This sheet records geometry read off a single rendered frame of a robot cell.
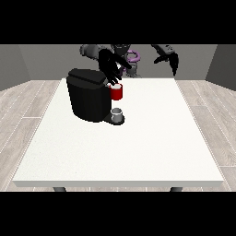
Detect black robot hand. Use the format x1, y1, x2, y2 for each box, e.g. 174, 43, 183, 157
153, 51, 180, 77
98, 48, 133, 87

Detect coffee machine lid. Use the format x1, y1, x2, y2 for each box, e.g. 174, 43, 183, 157
67, 67, 108, 86

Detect red pod holder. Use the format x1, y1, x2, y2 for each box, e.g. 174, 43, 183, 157
109, 83, 124, 101

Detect black coffee machine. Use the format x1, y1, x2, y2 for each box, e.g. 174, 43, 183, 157
65, 67, 126, 126

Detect grey robot trunk purple rings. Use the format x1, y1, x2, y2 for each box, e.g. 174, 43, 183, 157
110, 44, 143, 78

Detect small grey cup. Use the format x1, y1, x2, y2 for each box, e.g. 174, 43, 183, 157
111, 107, 124, 124

